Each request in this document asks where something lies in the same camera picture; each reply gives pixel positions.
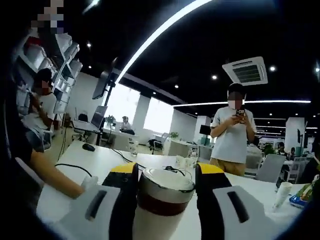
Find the black monitor on stand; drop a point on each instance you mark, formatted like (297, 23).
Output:
(100, 85)

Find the curved ceiling light strip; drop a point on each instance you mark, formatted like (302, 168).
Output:
(275, 101)

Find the open laptop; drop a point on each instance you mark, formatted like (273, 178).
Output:
(97, 117)

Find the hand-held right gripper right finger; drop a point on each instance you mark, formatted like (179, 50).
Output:
(232, 217)

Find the stack of paper cups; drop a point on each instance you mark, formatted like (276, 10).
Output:
(281, 197)

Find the cream cup lid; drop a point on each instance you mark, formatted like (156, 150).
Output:
(165, 182)

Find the green yellow toy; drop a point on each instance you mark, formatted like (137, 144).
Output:
(310, 187)

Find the ceiling air conditioner vent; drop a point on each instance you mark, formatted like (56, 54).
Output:
(246, 71)

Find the grey office chair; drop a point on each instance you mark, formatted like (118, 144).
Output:
(271, 167)

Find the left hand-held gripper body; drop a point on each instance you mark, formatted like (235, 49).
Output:
(90, 183)

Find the cream water cup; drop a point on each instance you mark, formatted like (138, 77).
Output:
(157, 225)

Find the operator in black shirt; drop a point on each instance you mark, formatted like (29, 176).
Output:
(15, 155)

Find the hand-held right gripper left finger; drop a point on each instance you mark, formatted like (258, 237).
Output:
(92, 217)

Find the blue snack packet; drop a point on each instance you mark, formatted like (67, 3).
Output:
(297, 201)

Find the shelf rack with white boxes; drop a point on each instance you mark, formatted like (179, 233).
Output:
(67, 65)

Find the clear drinking glass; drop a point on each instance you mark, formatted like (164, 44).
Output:
(134, 149)

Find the small black wall monitor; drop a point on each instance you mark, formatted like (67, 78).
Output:
(299, 132)

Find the white table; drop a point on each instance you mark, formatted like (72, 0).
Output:
(82, 160)

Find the long ceiling light strip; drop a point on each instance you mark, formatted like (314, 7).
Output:
(150, 37)

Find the black computer mouse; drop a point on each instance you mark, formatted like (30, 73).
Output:
(89, 147)

